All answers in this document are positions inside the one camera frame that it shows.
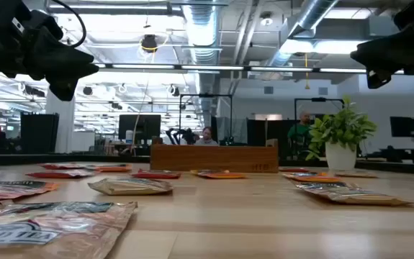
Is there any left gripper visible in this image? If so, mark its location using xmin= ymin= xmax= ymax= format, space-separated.
xmin=26 ymin=12 xmax=100 ymax=102

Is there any red strawberry tea packet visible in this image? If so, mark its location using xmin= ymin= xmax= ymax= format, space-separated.
xmin=25 ymin=169 xmax=96 ymax=180
xmin=130 ymin=168 xmax=182 ymax=180
xmin=278 ymin=166 xmax=310 ymax=173
xmin=40 ymin=163 xmax=87 ymax=171

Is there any beige tea packet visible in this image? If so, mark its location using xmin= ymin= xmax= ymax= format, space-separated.
xmin=87 ymin=177 xmax=174 ymax=197
xmin=334 ymin=171 xmax=379 ymax=179
xmin=0 ymin=200 xmax=138 ymax=259
xmin=292 ymin=181 xmax=414 ymax=207

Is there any orange tea packet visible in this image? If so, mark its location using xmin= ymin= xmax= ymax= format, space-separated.
xmin=0 ymin=178 xmax=59 ymax=205
xmin=190 ymin=169 xmax=247 ymax=180
xmin=84 ymin=163 xmax=133 ymax=173
xmin=282 ymin=171 xmax=343 ymax=183

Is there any wooden tea box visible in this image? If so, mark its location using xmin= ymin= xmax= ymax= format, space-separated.
xmin=150 ymin=137 xmax=279 ymax=173

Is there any black partition panel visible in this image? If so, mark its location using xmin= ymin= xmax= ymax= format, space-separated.
xmin=19 ymin=112 xmax=60 ymax=154

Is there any black hanging ceiling device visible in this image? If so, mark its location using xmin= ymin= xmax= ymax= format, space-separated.
xmin=140 ymin=34 xmax=158 ymax=54

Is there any black background desk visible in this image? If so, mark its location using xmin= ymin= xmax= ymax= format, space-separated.
xmin=366 ymin=145 xmax=414 ymax=165

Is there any green plant in white pot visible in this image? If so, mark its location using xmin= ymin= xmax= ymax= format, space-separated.
xmin=305 ymin=94 xmax=379 ymax=172

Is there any dark partition panel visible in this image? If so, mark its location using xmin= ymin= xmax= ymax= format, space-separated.
xmin=246 ymin=118 xmax=296 ymax=159

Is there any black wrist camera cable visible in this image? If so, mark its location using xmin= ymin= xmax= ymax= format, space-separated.
xmin=50 ymin=0 xmax=87 ymax=50

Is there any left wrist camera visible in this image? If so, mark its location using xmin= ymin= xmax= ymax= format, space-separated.
xmin=10 ymin=16 xmax=27 ymax=37

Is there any silver ventilation duct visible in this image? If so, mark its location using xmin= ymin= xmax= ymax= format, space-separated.
xmin=264 ymin=0 xmax=340 ymax=69
xmin=181 ymin=0 xmax=225 ymax=65

